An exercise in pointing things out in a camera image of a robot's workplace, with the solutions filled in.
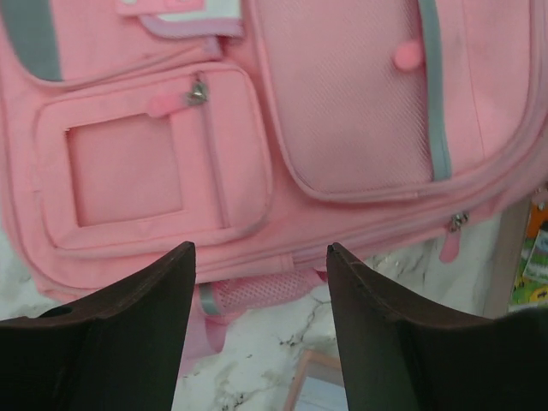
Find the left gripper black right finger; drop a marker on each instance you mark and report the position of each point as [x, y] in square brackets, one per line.
[402, 351]

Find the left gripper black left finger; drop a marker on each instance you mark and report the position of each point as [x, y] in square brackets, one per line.
[119, 348]

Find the orange Treehouse book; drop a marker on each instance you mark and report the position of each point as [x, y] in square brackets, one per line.
[519, 265]

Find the pink student backpack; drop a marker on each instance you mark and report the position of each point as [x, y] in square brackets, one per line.
[261, 131]

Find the Designer Fate flower book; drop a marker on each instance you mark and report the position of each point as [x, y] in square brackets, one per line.
[317, 385]

